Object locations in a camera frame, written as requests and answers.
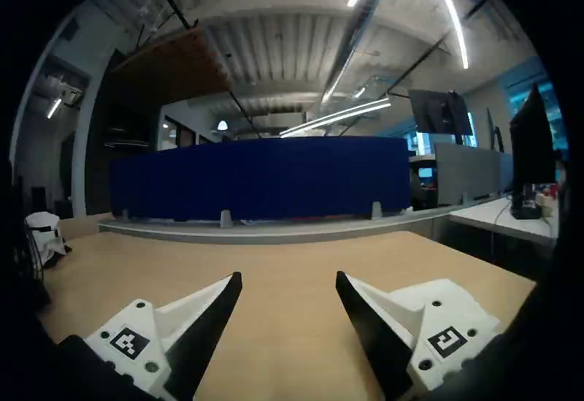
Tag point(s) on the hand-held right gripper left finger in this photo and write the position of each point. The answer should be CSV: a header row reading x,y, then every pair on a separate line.
x,y
150,328

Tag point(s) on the blue desk screen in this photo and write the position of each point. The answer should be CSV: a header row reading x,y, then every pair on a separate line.
x,y
258,181

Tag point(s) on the black computer monitor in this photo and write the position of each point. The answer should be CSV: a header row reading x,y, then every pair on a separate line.
x,y
439,112
530,145

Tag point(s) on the white desk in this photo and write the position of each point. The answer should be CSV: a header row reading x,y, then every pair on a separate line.
x,y
506,225

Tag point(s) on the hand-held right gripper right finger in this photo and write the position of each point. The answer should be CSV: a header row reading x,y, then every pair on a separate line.
x,y
433,314

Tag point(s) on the grey desk screen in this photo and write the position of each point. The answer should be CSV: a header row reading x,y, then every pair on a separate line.
x,y
470,173

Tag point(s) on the heap of white towels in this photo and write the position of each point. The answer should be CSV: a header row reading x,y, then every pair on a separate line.
x,y
44,236

